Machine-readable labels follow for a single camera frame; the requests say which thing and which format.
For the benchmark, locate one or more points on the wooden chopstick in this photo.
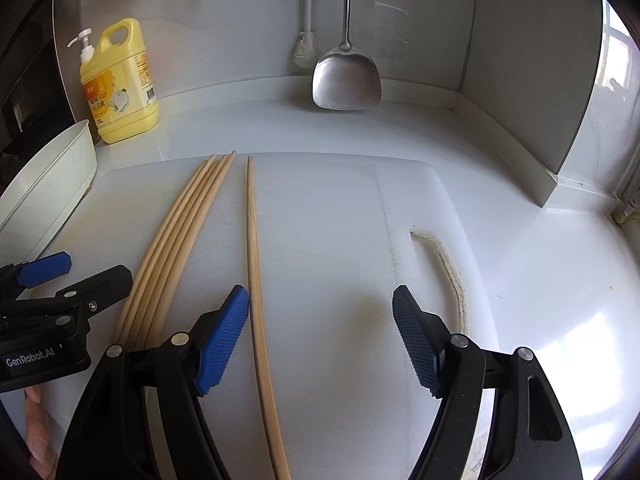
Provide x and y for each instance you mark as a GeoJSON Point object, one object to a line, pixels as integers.
{"type": "Point", "coordinates": [275, 410]}
{"type": "Point", "coordinates": [266, 410]}

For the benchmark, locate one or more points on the bundle of wooden chopsticks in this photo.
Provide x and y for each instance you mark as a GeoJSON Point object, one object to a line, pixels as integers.
{"type": "Point", "coordinates": [177, 240]}

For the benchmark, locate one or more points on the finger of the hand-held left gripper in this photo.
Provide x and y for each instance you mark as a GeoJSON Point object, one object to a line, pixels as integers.
{"type": "Point", "coordinates": [47, 266]}
{"type": "Point", "coordinates": [107, 285]}

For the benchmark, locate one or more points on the window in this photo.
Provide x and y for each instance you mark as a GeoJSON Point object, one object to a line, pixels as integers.
{"type": "Point", "coordinates": [617, 50]}

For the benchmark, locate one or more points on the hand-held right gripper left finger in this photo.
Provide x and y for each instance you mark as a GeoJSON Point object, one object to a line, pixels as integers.
{"type": "Point", "coordinates": [222, 340]}

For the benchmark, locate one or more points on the person's left hand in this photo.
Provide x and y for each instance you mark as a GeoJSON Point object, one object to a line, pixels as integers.
{"type": "Point", "coordinates": [39, 425]}

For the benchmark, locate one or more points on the white plastic cutting board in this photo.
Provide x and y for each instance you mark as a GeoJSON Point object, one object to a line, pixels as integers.
{"type": "Point", "coordinates": [325, 235]}

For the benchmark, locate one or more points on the yellow dish soap bottle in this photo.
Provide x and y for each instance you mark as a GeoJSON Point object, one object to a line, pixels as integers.
{"type": "Point", "coordinates": [125, 95]}

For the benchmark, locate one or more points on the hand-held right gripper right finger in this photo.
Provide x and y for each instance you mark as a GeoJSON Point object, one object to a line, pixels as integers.
{"type": "Point", "coordinates": [415, 345]}

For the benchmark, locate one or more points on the steel spatula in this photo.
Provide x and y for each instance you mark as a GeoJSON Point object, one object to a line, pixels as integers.
{"type": "Point", "coordinates": [345, 80]}

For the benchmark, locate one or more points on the white round basin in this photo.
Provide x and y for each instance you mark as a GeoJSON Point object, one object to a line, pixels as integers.
{"type": "Point", "coordinates": [45, 185]}

